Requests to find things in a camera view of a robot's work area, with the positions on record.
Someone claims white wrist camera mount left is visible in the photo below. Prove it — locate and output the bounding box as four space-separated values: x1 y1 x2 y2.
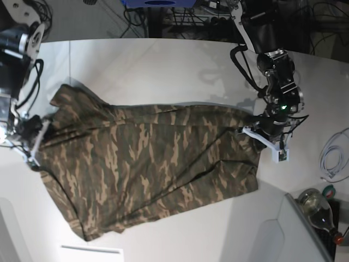
238 126 290 163

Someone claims blue bin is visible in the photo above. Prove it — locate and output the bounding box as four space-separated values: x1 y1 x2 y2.
122 0 196 8

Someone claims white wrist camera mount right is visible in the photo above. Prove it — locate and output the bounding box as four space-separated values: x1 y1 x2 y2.
1 123 51 171

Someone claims coiled white cable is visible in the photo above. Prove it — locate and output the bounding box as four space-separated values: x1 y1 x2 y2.
318 129 349 182

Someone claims camouflage t-shirt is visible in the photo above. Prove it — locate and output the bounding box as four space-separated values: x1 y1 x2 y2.
36 85 263 241

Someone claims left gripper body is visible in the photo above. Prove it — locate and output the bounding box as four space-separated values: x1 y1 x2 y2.
250 112 294 142

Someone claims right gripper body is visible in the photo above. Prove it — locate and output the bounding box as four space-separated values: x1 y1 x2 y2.
12 115 51 147

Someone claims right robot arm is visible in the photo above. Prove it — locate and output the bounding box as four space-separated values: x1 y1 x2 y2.
1 1 53 143

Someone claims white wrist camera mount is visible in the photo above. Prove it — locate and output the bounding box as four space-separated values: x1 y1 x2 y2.
1 123 51 171
238 126 290 163

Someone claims black mesh tray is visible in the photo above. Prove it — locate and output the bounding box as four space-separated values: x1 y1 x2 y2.
313 199 341 260

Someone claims clear plastic bottle red cap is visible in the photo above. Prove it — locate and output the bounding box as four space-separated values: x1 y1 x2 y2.
297 188 344 245

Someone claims green tape roll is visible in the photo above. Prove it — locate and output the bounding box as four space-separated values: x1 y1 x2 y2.
322 184 336 200

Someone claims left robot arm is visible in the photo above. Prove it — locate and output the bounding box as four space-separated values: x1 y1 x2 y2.
227 1 304 142

